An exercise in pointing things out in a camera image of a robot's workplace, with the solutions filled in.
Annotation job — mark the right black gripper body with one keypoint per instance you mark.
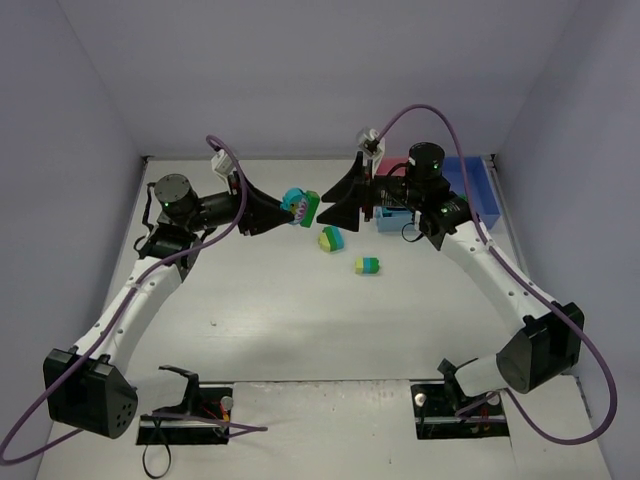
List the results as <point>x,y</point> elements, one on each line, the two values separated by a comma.
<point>365,195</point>

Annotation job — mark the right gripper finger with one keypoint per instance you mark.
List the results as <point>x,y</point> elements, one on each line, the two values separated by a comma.
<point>343,187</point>
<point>344,216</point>

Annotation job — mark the curved three-colour lego stack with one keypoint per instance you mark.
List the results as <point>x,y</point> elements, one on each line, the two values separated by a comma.
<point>330,239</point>

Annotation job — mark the teal curved lego brick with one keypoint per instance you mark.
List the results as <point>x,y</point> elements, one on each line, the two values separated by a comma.
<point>295,201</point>

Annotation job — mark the dark green lego brick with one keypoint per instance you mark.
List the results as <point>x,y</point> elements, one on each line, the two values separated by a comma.
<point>312,204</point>

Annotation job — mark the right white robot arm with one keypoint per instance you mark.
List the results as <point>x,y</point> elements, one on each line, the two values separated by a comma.
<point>544,334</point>

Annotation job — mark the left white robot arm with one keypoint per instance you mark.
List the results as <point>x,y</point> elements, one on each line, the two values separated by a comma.
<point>87,383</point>

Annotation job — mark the pink container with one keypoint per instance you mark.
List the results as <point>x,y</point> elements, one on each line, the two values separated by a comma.
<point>387,164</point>

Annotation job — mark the light blue container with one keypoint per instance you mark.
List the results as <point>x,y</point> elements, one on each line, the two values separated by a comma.
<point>392,219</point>

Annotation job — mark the periwinkle blue container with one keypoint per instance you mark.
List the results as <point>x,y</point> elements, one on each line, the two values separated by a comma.
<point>482,193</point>

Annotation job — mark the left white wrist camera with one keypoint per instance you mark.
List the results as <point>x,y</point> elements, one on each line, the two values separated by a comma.
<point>222,164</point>

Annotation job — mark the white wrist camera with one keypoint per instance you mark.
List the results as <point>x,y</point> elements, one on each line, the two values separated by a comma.
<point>222,164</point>
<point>371,144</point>

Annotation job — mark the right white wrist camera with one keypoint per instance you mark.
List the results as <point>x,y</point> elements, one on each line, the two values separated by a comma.
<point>371,144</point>

